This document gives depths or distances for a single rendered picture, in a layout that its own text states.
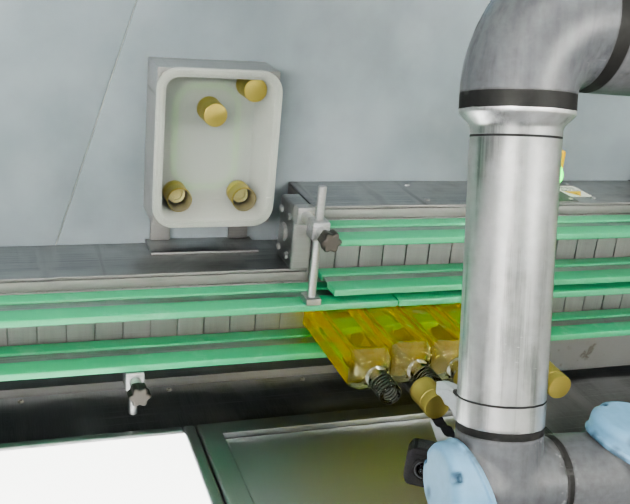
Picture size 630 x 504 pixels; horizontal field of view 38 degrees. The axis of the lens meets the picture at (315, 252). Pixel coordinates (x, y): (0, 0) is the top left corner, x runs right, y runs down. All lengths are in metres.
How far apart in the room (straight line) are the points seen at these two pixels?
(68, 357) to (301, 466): 0.34
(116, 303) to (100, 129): 0.26
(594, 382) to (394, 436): 0.47
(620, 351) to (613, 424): 0.85
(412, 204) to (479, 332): 0.62
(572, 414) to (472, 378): 0.77
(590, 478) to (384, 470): 0.46
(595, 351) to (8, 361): 0.97
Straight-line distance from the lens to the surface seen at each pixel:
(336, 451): 1.24
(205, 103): 1.29
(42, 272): 1.26
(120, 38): 1.30
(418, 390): 1.13
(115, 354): 1.25
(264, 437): 1.25
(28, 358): 1.25
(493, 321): 0.74
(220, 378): 1.45
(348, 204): 1.31
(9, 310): 1.21
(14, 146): 1.32
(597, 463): 0.82
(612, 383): 1.65
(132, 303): 1.22
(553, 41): 0.74
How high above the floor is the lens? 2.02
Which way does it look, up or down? 61 degrees down
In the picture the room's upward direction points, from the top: 138 degrees clockwise
